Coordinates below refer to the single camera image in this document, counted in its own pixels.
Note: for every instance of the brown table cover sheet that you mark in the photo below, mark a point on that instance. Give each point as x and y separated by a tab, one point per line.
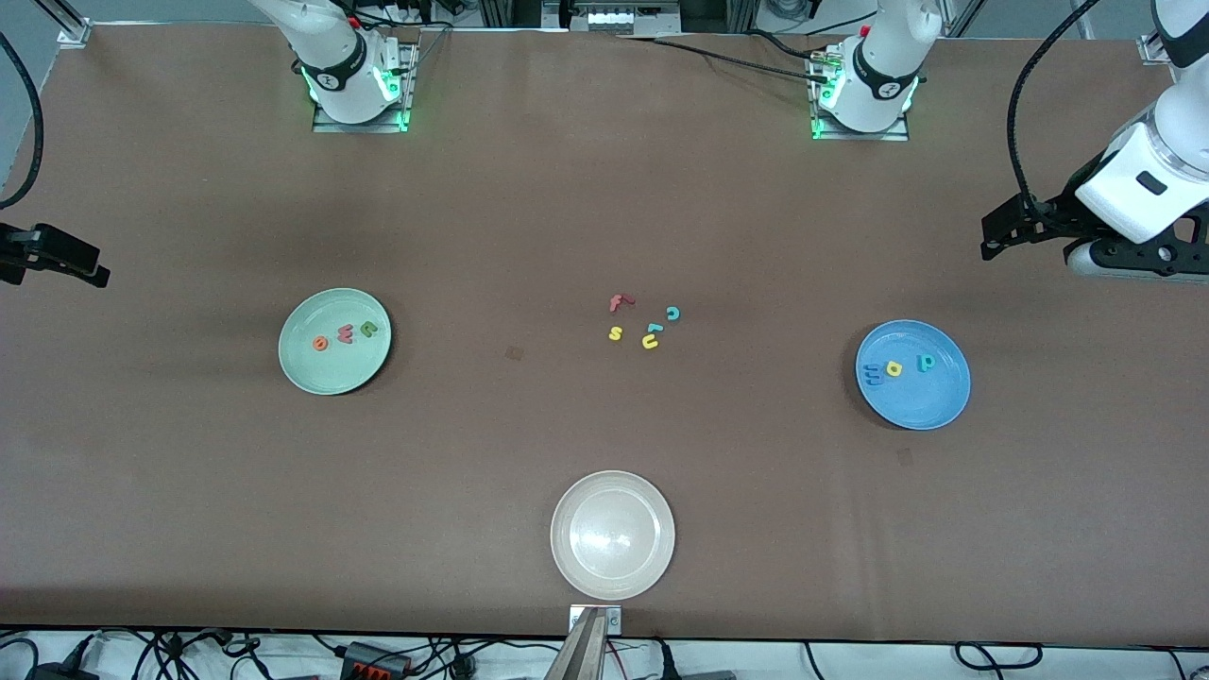
189	491

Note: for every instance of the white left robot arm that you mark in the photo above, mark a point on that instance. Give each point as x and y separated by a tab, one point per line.
883	85

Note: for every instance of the white plate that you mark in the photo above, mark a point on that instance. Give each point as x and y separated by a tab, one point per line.
612	535

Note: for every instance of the green plate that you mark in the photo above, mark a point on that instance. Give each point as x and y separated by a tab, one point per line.
334	373

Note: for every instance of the black plug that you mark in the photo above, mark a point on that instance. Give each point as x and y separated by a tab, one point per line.
57	672

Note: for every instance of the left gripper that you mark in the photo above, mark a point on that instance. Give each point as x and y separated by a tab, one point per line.
1060	210

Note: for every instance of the silver mounting bracket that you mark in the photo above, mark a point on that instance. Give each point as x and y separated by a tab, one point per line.
615	620

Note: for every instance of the aluminium frame extrusion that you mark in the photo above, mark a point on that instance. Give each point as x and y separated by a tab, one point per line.
71	30
1148	47

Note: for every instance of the blue plate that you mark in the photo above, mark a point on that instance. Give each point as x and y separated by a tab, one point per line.
921	401

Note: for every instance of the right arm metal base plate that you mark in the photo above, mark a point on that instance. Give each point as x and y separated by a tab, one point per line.
364	126

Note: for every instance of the blue letter m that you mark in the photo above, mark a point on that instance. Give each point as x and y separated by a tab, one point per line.
874	374

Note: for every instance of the aluminium camera pole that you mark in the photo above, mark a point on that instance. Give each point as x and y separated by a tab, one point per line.
581	656

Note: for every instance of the red letter w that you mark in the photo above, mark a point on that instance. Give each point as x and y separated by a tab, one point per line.
346	332

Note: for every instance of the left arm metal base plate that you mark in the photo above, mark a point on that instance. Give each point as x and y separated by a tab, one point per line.
859	135

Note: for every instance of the black red power strip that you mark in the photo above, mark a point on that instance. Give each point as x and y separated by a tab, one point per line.
373	661

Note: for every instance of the red letter f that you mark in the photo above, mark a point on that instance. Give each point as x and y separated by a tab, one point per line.
619	302

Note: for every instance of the silver electrical box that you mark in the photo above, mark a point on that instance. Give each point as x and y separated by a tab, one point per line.
609	17

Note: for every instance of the teal letter p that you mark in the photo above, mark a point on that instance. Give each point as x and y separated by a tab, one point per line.
927	363

